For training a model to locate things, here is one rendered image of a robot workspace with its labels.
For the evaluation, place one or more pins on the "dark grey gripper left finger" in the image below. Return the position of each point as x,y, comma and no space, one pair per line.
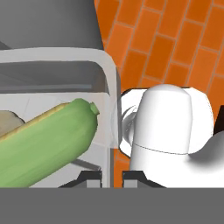
94,178

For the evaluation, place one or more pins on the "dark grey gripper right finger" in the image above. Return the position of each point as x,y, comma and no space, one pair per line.
131,177

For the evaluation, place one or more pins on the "clear plastic vegetable container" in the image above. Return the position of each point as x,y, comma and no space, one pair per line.
108,75

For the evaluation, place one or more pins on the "green corn cob in husk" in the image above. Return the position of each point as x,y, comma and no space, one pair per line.
49,140

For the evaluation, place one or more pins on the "beige garlic bulb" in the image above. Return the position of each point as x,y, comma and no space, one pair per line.
8,122

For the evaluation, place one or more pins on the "white rounded object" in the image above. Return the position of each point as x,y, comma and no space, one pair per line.
166,125

